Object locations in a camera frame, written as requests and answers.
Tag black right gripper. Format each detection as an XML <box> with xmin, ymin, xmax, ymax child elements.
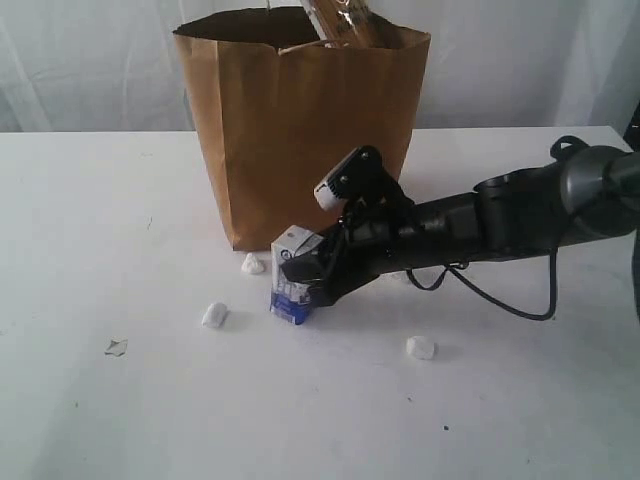
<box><xmin>281</xmin><ymin>189</ymin><xmax>415</xmax><ymax>308</ymax></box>

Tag small blue white milk carton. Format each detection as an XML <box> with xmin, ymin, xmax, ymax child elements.
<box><xmin>270</xmin><ymin>225</ymin><xmax>323</xmax><ymax>325</ymax></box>

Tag spaghetti pack black ends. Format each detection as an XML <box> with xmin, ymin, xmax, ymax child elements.
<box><xmin>300</xmin><ymin>0</ymin><xmax>400</xmax><ymax>49</ymax></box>

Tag right robot arm black grey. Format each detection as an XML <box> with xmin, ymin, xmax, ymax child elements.
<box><xmin>283</xmin><ymin>136</ymin><xmax>639</xmax><ymax>307</ymax></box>

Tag brown paper bag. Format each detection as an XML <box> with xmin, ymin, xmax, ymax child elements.
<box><xmin>174</xmin><ymin>6</ymin><xmax>431</xmax><ymax>251</ymax></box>

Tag white foam peanut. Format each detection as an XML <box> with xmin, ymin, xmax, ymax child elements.
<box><xmin>241</xmin><ymin>252</ymin><xmax>266</xmax><ymax>275</ymax></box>
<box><xmin>201</xmin><ymin>302</ymin><xmax>228</xmax><ymax>329</ymax></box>
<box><xmin>405</xmin><ymin>336</ymin><xmax>437</xmax><ymax>360</ymax></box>

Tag chipped spot paint flake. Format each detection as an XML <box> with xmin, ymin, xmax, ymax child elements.
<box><xmin>104</xmin><ymin>339</ymin><xmax>128</xmax><ymax>357</ymax></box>

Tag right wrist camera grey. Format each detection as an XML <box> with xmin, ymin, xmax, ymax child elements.
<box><xmin>313</xmin><ymin>145</ymin><xmax>392</xmax><ymax>211</ymax></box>

